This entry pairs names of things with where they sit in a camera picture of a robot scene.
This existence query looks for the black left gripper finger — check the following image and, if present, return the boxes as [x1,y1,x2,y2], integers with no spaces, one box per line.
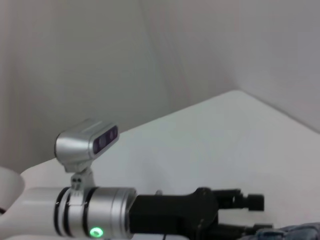
[216,224,273,240]
[217,188,265,213]

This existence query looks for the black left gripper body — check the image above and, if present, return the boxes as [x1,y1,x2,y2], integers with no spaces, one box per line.
[128,187,221,240]

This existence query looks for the blue denim shorts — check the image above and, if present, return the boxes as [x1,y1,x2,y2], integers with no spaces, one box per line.
[253,221,320,240]

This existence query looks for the silver camera mount bracket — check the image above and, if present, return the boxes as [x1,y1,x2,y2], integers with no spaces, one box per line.
[70,163,95,198]

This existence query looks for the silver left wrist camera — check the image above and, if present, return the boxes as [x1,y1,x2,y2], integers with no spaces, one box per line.
[55,118,120,173]

